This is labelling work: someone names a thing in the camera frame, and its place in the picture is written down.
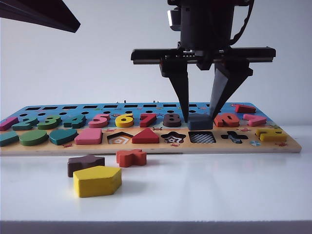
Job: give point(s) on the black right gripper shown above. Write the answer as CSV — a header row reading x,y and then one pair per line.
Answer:
x,y
207,24

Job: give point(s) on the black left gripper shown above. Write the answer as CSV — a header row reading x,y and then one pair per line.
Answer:
x,y
36,12

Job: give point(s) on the dark blue square block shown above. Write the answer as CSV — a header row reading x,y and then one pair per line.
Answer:
x,y
200,123

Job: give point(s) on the orange number ten piece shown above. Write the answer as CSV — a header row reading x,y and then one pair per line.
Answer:
x,y
219,122

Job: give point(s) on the brown number eight piece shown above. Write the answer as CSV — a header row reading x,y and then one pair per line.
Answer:
x,y
168,122

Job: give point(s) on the red maths sign piece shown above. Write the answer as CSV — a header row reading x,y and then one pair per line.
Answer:
x,y
245,109

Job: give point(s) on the wooden number shape puzzle board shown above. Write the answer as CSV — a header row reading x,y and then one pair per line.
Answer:
x,y
219,146

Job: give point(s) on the pink maths sign piece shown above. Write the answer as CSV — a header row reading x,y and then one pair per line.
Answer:
x,y
254,120

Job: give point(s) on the red number seven piece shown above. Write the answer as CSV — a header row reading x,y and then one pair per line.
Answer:
x,y
146,122

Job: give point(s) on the red triangle block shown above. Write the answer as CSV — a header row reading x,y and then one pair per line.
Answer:
x,y
146,139

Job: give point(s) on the yellow maths sign piece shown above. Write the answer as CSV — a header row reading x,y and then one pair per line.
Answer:
x,y
270,137

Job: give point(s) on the yellow number six piece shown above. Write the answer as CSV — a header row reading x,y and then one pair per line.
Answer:
x,y
124,124

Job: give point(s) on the orange cross block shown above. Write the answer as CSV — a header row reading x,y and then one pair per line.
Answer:
x,y
129,158

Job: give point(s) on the pink number five piece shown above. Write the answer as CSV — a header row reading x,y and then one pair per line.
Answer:
x,y
98,124

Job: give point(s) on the green number three piece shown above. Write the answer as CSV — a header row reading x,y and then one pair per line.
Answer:
x,y
48,123

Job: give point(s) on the teal number two piece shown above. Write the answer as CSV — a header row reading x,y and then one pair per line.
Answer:
x,y
24,124

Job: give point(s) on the pink number one piece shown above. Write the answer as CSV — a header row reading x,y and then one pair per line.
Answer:
x,y
8,123

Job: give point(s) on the dark teal number four piece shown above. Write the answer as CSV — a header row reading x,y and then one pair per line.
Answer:
x,y
76,122

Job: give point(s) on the pink trapezoid block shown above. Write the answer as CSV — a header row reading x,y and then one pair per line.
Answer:
x,y
87,139

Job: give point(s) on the green oval block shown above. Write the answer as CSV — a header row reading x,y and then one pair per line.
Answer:
x,y
33,139

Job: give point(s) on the teal heart block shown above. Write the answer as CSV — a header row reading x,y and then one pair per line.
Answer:
x,y
62,137

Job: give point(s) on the teal parallelogram block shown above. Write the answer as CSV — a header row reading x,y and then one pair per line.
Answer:
x,y
8,139

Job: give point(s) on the yellow pentagon block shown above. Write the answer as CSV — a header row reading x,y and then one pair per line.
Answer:
x,y
97,182

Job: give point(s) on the brown star block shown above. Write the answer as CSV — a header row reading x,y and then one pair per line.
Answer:
x,y
80,162

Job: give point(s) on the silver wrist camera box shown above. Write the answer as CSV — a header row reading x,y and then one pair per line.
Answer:
x,y
174,19

